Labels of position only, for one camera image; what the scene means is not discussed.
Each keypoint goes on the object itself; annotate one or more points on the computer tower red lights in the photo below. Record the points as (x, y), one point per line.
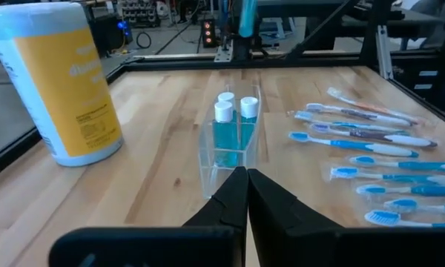
(207, 33)

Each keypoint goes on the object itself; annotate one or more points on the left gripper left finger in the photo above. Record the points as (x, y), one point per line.
(233, 200)

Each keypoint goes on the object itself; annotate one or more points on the purple toothbrush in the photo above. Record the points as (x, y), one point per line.
(356, 113)
(371, 134)

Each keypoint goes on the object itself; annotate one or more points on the blue mouthwash bottle white cap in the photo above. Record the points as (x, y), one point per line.
(248, 126)
(224, 141)
(226, 96)

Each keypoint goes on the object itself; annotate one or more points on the silver frame bracket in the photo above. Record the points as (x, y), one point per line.
(385, 52)
(223, 55)

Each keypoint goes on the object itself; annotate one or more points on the blue cylinder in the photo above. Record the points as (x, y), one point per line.
(247, 18)

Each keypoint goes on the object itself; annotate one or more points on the yellow white wipes canister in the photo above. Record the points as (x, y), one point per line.
(59, 92)

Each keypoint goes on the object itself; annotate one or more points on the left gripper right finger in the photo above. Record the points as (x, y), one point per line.
(270, 204)

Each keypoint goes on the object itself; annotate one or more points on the clear acrylic organizer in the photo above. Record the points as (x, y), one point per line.
(211, 178)

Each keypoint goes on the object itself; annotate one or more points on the parts shelf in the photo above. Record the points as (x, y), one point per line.
(139, 13)

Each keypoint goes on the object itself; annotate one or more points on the black box blue light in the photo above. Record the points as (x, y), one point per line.
(111, 37)

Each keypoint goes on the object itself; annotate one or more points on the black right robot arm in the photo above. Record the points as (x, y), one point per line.
(242, 50)

